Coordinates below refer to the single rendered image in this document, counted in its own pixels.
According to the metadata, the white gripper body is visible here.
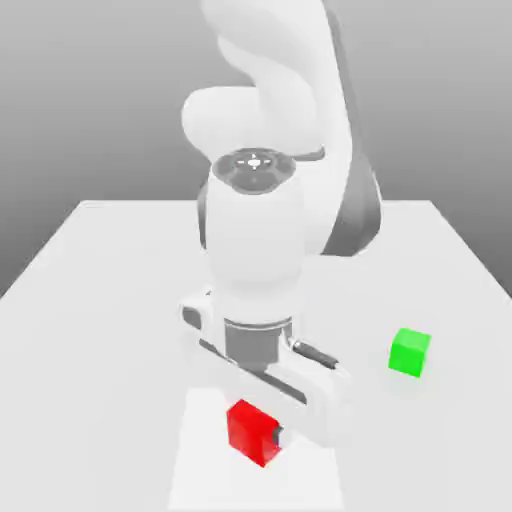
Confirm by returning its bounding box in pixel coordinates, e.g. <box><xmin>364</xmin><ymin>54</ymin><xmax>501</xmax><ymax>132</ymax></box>
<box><xmin>182</xmin><ymin>333</ymin><xmax>355</xmax><ymax>450</ymax></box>

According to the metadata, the small red cube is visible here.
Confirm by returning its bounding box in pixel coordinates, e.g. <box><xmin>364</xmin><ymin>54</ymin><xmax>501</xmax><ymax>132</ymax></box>
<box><xmin>225</xmin><ymin>398</ymin><xmax>284</xmax><ymax>469</ymax></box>

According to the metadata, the small green cube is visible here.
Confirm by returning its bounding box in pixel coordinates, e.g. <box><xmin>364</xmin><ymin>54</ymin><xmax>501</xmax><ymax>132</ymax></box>
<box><xmin>387</xmin><ymin>327</ymin><xmax>433</xmax><ymax>379</ymax></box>

